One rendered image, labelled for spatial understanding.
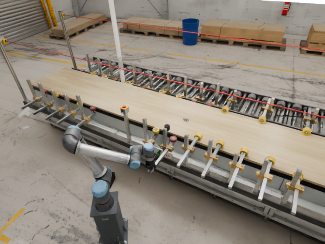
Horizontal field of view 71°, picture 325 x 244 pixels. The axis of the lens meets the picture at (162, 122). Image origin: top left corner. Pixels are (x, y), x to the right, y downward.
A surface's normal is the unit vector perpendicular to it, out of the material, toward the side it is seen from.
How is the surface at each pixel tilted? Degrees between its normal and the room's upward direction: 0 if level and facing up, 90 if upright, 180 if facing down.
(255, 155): 0
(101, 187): 5
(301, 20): 90
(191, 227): 0
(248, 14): 90
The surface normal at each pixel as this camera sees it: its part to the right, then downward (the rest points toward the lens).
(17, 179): -0.04, -0.79
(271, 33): -0.40, 0.58
